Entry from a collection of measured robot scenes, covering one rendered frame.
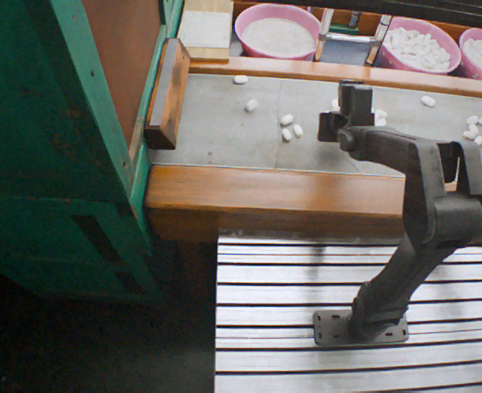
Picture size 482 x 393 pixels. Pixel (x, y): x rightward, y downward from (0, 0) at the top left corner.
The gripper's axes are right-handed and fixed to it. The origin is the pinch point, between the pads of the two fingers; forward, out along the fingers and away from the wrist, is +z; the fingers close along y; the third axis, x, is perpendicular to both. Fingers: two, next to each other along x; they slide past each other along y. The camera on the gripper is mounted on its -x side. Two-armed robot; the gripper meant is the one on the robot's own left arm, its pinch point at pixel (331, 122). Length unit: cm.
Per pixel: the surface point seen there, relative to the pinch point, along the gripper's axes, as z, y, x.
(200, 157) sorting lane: -6.9, 31.0, 8.4
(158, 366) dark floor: 12, 48, 90
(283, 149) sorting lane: -4.5, 12.0, 6.4
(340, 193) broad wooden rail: -16.0, 0.8, 13.0
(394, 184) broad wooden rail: -13.9, -12.4, 11.1
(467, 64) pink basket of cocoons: 24, -50, -18
